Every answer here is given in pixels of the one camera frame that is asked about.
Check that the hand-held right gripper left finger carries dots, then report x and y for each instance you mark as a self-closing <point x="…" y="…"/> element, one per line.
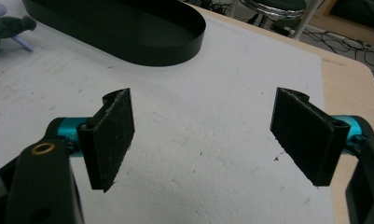
<point x="108" y="140"/>

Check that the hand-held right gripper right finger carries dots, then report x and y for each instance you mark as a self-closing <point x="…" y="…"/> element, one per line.
<point x="309" y="137"/>

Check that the white foam mat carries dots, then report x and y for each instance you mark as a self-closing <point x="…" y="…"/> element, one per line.
<point x="187" y="124"/>

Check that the black oval tray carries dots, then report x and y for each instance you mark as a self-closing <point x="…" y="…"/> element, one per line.
<point x="122" y="29"/>

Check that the white metal stand leg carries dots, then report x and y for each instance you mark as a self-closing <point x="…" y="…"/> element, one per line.
<point x="304" y="18"/>

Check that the round stool with chrome rim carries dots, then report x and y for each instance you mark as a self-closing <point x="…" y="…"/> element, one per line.
<point x="273" y="9"/>

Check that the dark green plush toy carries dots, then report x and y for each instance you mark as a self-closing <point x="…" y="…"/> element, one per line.
<point x="4" y="29"/>

